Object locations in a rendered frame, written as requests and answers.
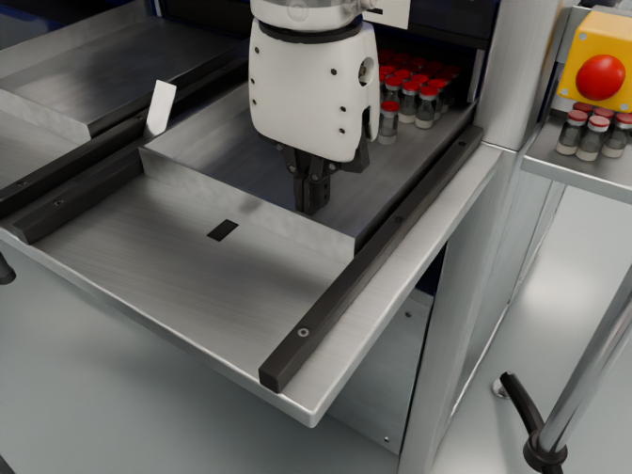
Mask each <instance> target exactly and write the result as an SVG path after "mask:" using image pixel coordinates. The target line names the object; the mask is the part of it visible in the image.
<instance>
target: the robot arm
mask: <svg viewBox="0 0 632 474"><path fill-rule="evenodd" d="M377 1H378V0H250V6H251V12H252V13H253V15H254V16H255V18H254V19H253V24H252V30H251V37H250V46H249V68H248V80H249V102H250V111H251V117H252V121H253V124H254V127H255V128H256V129H257V130H258V135H259V137H261V138H262V139H264V140H265V141H267V142H269V143H270V144H272V145H273V146H274V145H276V148H277V150H278V151H279V152H280V154H281V155H282V156H283V158H284V159H285V163H286V168H287V170H288V172H289V173H290V174H292V175H293V195H294V196H295V210H296V211H298V212H300V213H304V214H307V215H309V216H311V217H312V216H313V215H314V214H316V213H317V212H318V211H319V210H320V209H321V208H323V207H324V206H325V205H326V204H327V203H328V201H329V199H330V176H331V175H332V174H334V173H336V172H337V171H339V170H343V171H345V172H353V173H362V172H363V171H364V170H365V169H366V168H367V167H368V166H369V165H370V157H369V152H368V146H367V142H369V141H371V142H372V141H373V140H374V139H375V138H376V136H377V133H378V126H379V99H380V94H379V66H378V55H377V48H376V41H375V35H374V30H373V26H372V24H369V23H366V22H363V15H362V12H364V11H365V10H367V9H374V8H375V6H376V4H377Z"/></svg>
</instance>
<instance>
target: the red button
mask: <svg viewBox="0 0 632 474"><path fill-rule="evenodd" d="M624 79H625V68H624V64H623V63H622V62H621V61H620V60H619V59H618V58H616V57H615V56H612V55H595V56H593V57H591V58H589V59H588V60H586V61H585V62H584V63H583V65H582V66H581V68H580V69H579V71H578V72H577V76H576V87H577V91H578V92H579V94H580V95H581V96H583V97H584V98H586V99H588V100H591V101H596V102H600V101H604V100H607V99H610V98H611V97H613V96H614V95H616V94H617V93H618V91H619V90H620V89H621V87H622V85H623V83H624Z"/></svg>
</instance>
